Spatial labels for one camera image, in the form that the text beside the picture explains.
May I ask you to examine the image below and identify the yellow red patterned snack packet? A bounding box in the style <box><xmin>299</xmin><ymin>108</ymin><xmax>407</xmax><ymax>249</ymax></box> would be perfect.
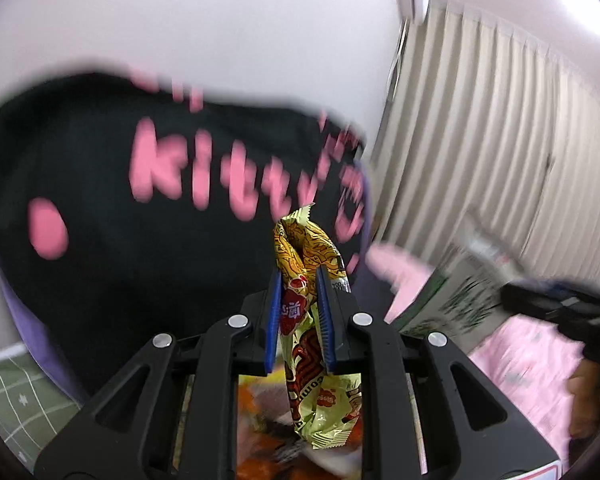
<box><xmin>272</xmin><ymin>202</ymin><xmax>363</xmax><ymax>451</ymax></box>

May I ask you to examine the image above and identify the white air conditioner pipe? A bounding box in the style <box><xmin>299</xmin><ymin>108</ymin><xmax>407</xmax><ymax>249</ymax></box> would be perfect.
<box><xmin>382</xmin><ymin>20</ymin><xmax>412</xmax><ymax>111</ymax></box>

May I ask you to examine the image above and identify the white pleated curtain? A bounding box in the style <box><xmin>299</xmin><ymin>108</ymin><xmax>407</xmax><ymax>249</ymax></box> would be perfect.
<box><xmin>365</xmin><ymin>0</ymin><xmax>600</xmax><ymax>301</ymax></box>

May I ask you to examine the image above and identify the pink blanket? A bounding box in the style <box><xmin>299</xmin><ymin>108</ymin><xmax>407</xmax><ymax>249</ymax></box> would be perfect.
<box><xmin>365</xmin><ymin>245</ymin><xmax>588</xmax><ymax>441</ymax></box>

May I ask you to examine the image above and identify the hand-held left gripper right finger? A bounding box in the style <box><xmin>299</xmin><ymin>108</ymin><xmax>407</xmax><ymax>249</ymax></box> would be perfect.
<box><xmin>315</xmin><ymin>266</ymin><xmax>563</xmax><ymax>480</ymax></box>

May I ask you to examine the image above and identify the green checked cloth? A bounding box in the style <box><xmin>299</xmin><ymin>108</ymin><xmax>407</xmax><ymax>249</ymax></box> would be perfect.
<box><xmin>0</xmin><ymin>342</ymin><xmax>83</xmax><ymax>466</ymax></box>

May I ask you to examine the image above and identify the orange and clear snack wrapper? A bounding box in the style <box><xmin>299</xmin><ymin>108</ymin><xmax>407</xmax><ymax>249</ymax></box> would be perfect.
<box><xmin>237</xmin><ymin>375</ymin><xmax>363</xmax><ymax>480</ymax></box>

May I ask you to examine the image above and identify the black bag with pink print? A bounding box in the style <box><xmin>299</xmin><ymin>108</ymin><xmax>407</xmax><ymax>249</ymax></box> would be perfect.
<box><xmin>0</xmin><ymin>62</ymin><xmax>381</xmax><ymax>411</ymax></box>

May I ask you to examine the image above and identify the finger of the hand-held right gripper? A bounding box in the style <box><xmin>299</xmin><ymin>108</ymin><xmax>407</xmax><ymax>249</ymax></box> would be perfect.
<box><xmin>501</xmin><ymin>284</ymin><xmax>568</xmax><ymax>317</ymax></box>

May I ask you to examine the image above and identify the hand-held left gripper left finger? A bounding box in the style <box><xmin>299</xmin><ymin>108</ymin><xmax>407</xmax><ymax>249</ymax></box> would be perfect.
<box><xmin>34</xmin><ymin>269</ymin><xmax>283</xmax><ymax>480</ymax></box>

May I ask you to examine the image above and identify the white and green carton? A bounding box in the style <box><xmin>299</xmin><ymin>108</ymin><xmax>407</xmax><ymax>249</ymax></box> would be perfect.
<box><xmin>395</xmin><ymin>215</ymin><xmax>526</xmax><ymax>346</ymax></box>

